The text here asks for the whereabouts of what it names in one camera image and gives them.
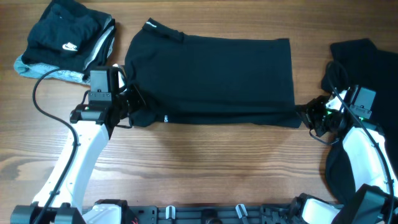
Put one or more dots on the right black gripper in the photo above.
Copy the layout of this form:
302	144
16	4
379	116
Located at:
313	111

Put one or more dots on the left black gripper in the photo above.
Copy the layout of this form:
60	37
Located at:
139	101

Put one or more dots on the black polo shirt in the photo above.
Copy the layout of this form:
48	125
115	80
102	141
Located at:
190	79

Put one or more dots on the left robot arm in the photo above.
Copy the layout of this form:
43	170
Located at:
109	100

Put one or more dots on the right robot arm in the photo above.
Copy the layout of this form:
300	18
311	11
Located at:
374	197

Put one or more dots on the black shirt pile right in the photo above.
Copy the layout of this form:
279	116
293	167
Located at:
375	69

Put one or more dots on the folded black grey-trimmed shirt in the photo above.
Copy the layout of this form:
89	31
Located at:
96	56

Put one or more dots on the folded black Nike garment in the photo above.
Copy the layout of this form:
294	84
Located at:
65	35

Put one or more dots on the folded grey garment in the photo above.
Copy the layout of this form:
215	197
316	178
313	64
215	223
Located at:
39	69

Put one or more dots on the left white rail clip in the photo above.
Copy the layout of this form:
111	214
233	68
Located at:
170	212

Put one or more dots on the white rail clip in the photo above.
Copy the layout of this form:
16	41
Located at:
170	212
241	211

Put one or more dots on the right white rail clip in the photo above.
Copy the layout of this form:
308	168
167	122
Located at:
241	211

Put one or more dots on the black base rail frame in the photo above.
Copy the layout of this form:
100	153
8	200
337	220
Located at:
261	214

